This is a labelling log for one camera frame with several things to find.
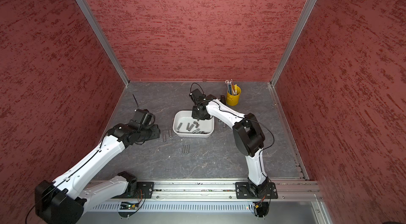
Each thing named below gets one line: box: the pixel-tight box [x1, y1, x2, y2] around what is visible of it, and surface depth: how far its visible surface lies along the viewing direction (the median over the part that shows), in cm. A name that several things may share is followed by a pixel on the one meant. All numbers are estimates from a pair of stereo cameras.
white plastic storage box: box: [172, 109, 215, 138], surface depth 97 cm
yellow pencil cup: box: [226, 86, 242, 107], surface depth 104 cm
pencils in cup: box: [224, 78, 238, 96], surface depth 103 cm
